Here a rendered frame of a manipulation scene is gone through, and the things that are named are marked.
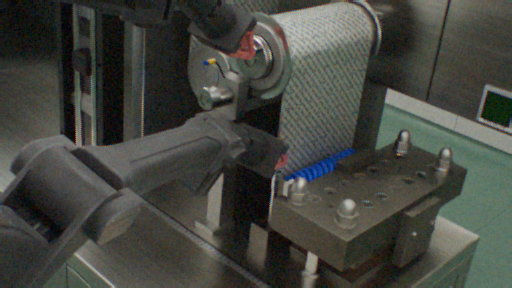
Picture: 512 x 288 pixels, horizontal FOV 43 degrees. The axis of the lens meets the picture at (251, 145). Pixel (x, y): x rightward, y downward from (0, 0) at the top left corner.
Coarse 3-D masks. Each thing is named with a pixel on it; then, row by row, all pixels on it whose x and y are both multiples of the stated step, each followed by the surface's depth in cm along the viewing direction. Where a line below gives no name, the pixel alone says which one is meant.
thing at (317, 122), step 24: (360, 72) 125; (288, 96) 112; (312, 96) 117; (336, 96) 123; (360, 96) 129; (288, 120) 114; (312, 120) 120; (336, 120) 126; (312, 144) 123; (336, 144) 129; (288, 168) 120
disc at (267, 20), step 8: (256, 16) 110; (264, 16) 108; (264, 24) 109; (272, 24) 108; (280, 32) 107; (280, 40) 107; (288, 40) 106; (288, 48) 107; (288, 56) 107; (232, 64) 117; (288, 64) 108; (288, 72) 108; (280, 80) 110; (288, 80) 109; (272, 88) 112; (280, 88) 110; (256, 96) 115; (264, 96) 113; (272, 96) 112
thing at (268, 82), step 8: (256, 32) 110; (264, 32) 109; (272, 32) 108; (272, 40) 108; (272, 48) 108; (280, 48) 107; (280, 56) 108; (280, 64) 108; (240, 72) 115; (272, 72) 110; (280, 72) 109; (256, 80) 113; (264, 80) 112; (272, 80) 110; (256, 88) 113; (264, 88) 112
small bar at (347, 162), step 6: (366, 150) 129; (348, 156) 126; (354, 156) 127; (360, 156) 127; (366, 156) 127; (372, 156) 129; (336, 162) 124; (342, 162) 124; (348, 162) 124; (354, 162) 124; (360, 162) 126; (366, 162) 128; (336, 168) 125; (342, 168) 123; (348, 168) 124; (354, 168) 125
